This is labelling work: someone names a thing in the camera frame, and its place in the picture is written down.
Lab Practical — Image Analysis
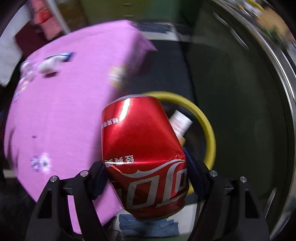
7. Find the red cola can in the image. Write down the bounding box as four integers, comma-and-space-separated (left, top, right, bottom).
101, 95, 189, 221

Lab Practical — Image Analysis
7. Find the white plastic bottle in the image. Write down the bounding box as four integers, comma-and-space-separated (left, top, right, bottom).
38, 58, 61, 75

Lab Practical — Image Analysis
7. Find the clear plastic lid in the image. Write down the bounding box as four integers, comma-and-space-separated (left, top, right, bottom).
20, 60, 36, 78

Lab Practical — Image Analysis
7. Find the red white milk carton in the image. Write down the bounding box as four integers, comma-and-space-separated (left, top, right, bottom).
169, 110, 193, 147

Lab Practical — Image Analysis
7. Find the yellow rimmed trash bin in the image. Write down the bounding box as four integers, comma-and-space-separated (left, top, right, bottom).
144, 91, 216, 193

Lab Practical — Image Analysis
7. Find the blue floor mat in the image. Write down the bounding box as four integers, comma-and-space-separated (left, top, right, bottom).
119, 214, 179, 238

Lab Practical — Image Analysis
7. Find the pink tablecloth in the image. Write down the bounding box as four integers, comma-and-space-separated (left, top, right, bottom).
4, 19, 158, 235

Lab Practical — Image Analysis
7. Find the white hanging cloth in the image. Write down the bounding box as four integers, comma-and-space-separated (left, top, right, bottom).
0, 6, 31, 87

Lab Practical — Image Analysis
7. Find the pink hanging apron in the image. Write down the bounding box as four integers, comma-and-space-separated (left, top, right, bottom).
30, 0, 62, 41

